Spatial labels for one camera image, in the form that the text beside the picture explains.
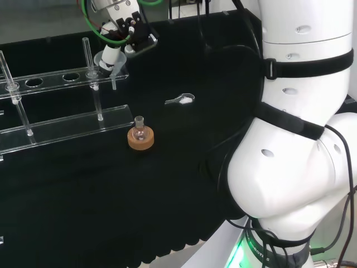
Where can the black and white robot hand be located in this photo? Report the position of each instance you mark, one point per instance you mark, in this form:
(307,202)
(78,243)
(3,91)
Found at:
(122,30)

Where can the clear plastic funnel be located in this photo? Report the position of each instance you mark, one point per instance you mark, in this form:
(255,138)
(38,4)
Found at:
(117,69)

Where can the clear weighing funnel with powder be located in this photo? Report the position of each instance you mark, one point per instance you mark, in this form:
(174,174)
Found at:
(182,99)

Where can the clear acrylic funnel stand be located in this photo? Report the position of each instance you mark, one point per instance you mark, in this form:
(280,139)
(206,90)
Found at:
(64,117)

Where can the small round-bottom glass flask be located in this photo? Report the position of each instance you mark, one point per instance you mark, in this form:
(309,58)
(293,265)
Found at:
(139,131)

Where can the black bench cloth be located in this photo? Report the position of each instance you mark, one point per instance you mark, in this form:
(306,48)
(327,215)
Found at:
(111,181)

